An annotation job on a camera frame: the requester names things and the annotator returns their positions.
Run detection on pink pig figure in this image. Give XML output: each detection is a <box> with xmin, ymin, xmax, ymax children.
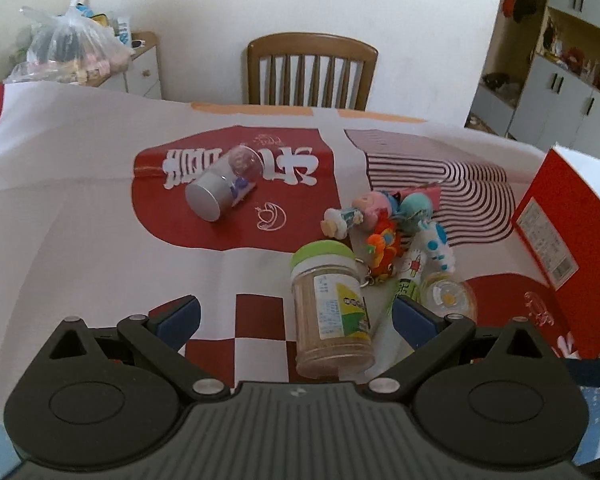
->
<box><xmin>352</xmin><ymin>190</ymin><xmax>402</xmax><ymax>232</ymax></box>

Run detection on white blue astronaut toy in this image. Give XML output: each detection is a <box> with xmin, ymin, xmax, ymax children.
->
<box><xmin>419</xmin><ymin>222</ymin><xmax>457</xmax><ymax>274</ymax></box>

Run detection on white wooden side cabinet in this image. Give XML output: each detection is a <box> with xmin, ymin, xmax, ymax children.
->
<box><xmin>97</xmin><ymin>31</ymin><xmax>164</xmax><ymax>101</ymax></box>

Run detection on red cardboard box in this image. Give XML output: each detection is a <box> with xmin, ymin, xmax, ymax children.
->
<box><xmin>510</xmin><ymin>144</ymin><xmax>600</xmax><ymax>361</ymax></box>

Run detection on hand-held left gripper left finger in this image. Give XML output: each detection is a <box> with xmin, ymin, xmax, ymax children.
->
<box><xmin>49</xmin><ymin>296</ymin><xmax>227</xmax><ymax>402</ymax></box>

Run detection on green white tube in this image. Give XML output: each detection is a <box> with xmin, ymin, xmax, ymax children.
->
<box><xmin>392</xmin><ymin>245</ymin><xmax>431</xmax><ymax>312</ymax></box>

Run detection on red white printed tablecloth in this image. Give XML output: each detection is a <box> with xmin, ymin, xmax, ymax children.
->
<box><xmin>0</xmin><ymin>81</ymin><xmax>600</xmax><ymax>461</ymax></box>

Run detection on capsule toy with grey base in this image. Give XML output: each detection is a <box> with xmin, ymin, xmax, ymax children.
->
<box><xmin>185</xmin><ymin>144</ymin><xmax>264</xmax><ymax>222</ymax></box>

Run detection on white wall cabinet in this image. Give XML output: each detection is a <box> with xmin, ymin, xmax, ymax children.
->
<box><xmin>462</xmin><ymin>0</ymin><xmax>600</xmax><ymax>167</ymax></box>

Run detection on clear round container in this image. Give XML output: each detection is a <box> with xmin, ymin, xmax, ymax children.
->
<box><xmin>420</xmin><ymin>272</ymin><xmax>479</xmax><ymax>322</ymax></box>

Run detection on clear jar with green lid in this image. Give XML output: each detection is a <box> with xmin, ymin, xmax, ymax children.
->
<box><xmin>290</xmin><ymin>240</ymin><xmax>377</xmax><ymax>379</ymax></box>

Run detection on black hanging bag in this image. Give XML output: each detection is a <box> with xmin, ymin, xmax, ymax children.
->
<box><xmin>513</xmin><ymin>0</ymin><xmax>539</xmax><ymax>24</ymax></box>

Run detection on clear plastic bag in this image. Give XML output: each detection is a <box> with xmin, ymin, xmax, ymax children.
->
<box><xmin>4</xmin><ymin>0</ymin><xmax>137</xmax><ymax>86</ymax></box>

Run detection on teal round toy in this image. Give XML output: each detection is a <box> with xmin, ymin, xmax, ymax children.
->
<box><xmin>397</xmin><ymin>192</ymin><xmax>437</xmax><ymax>234</ymax></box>

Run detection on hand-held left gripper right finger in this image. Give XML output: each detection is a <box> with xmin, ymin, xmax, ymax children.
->
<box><xmin>365</xmin><ymin>295</ymin><xmax>549</xmax><ymax>402</ymax></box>

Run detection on small white blue figurine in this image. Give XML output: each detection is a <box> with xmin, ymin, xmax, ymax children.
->
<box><xmin>321</xmin><ymin>207</ymin><xmax>364</xmax><ymax>239</ymax></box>

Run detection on wooden chair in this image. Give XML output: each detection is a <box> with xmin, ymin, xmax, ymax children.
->
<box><xmin>246</xmin><ymin>32</ymin><xmax>380</xmax><ymax>111</ymax></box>

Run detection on orange toy keychain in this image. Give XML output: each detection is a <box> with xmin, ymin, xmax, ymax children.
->
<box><xmin>364</xmin><ymin>220</ymin><xmax>404</xmax><ymax>287</ymax></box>

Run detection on pink packet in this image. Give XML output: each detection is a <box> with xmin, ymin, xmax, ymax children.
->
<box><xmin>394</xmin><ymin>181</ymin><xmax>442</xmax><ymax>207</ymax></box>

